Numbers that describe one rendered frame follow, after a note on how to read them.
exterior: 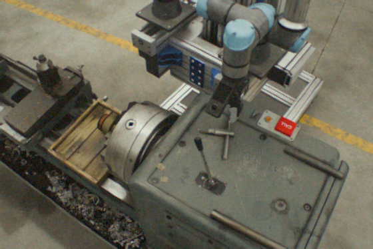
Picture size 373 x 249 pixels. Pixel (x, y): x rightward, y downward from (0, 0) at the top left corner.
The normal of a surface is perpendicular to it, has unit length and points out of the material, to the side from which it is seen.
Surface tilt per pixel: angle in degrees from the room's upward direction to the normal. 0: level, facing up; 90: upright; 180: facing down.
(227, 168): 0
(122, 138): 32
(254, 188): 0
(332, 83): 0
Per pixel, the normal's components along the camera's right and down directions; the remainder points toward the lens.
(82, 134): -0.01, -0.59
